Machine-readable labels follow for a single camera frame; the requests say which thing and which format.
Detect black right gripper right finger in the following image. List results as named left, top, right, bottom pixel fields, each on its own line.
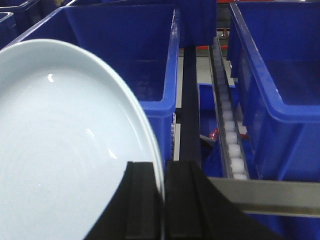
left=165, top=161, right=282, bottom=240

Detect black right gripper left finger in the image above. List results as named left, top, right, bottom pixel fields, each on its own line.
left=86, top=162, right=162, bottom=240

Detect light blue plate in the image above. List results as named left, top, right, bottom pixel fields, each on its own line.
left=0, top=39, right=164, bottom=240

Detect stainless steel shelf rail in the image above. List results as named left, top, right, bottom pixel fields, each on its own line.
left=208, top=177, right=320, bottom=218

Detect black metal frame bar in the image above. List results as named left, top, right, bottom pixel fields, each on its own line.
left=179, top=46, right=202, bottom=166

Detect blue plastic crate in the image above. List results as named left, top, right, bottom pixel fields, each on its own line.
left=14, top=5, right=180, bottom=162
left=226, top=1, right=320, bottom=240
left=0, top=0, right=67, bottom=48

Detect blue plastic crate middle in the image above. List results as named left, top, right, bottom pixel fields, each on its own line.
left=14, top=5, right=180, bottom=162

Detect white roller conveyor track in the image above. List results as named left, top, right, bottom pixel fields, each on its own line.
left=208, top=37, right=250, bottom=181

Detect blue crate far back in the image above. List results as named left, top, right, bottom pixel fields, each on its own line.
left=67, top=0, right=217, bottom=48

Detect blue plastic crate right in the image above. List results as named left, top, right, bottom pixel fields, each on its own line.
left=226, top=1, right=320, bottom=240

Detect blue plastic crate left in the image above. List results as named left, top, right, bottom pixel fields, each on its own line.
left=0, top=0, right=67, bottom=48

